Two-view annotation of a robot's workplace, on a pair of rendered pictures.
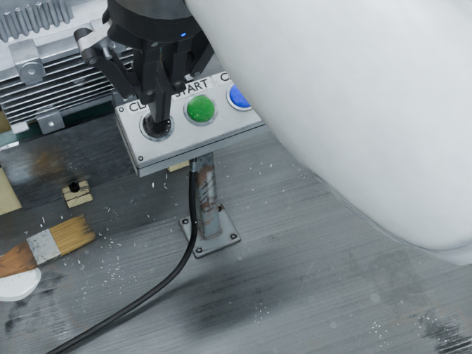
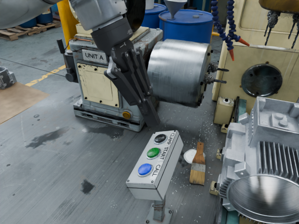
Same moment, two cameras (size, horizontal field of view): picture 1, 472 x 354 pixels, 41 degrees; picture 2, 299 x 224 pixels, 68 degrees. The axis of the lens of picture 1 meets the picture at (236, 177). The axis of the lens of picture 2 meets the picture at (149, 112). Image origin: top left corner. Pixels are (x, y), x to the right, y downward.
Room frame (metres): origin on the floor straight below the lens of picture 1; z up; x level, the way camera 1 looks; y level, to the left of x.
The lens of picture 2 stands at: (0.70, -0.22, 1.44)
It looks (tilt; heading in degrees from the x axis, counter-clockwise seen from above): 36 degrees down; 133
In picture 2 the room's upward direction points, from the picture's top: straight up
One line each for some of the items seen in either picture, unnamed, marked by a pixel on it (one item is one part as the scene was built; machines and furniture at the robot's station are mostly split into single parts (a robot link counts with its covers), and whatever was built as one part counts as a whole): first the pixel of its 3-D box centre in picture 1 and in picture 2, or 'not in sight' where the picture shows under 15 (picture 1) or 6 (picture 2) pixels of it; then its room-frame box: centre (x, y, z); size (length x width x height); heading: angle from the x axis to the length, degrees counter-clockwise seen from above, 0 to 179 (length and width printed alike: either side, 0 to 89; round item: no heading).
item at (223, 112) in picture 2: not in sight; (224, 110); (0.41, 0.58, 0.86); 0.07 x 0.06 x 0.12; 22
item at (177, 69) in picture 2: not in sight; (169, 71); (0.20, 0.43, 1.04); 0.37 x 0.25 x 0.25; 22
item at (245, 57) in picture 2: not in sight; (257, 84); (0.48, 0.70, 0.97); 0.30 x 0.11 x 0.34; 22
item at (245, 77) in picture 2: not in sight; (260, 82); (0.50, 0.64, 1.02); 0.15 x 0.02 x 0.15; 22
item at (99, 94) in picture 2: not in sight; (117, 73); (-0.02, 0.34, 0.99); 0.35 x 0.31 x 0.37; 22
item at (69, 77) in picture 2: not in sight; (73, 60); (-0.11, 0.19, 1.07); 0.08 x 0.07 x 0.20; 112
